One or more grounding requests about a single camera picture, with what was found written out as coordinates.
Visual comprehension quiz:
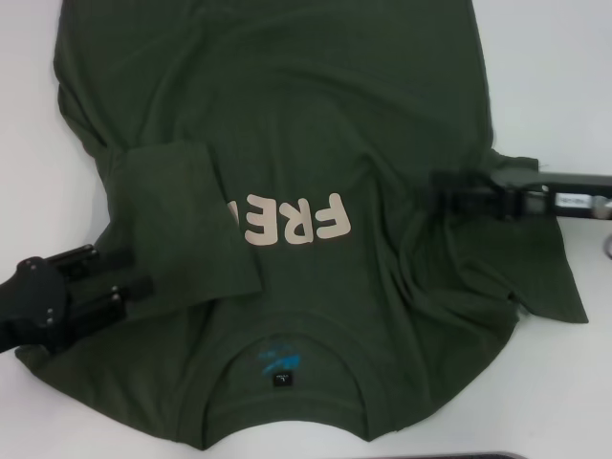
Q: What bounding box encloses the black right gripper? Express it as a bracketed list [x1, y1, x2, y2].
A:
[431, 169, 612, 225]

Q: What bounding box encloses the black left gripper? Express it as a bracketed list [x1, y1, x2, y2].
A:
[0, 243, 155, 356]

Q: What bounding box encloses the dark green FREE t-shirt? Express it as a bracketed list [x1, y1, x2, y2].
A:
[13, 0, 590, 434]

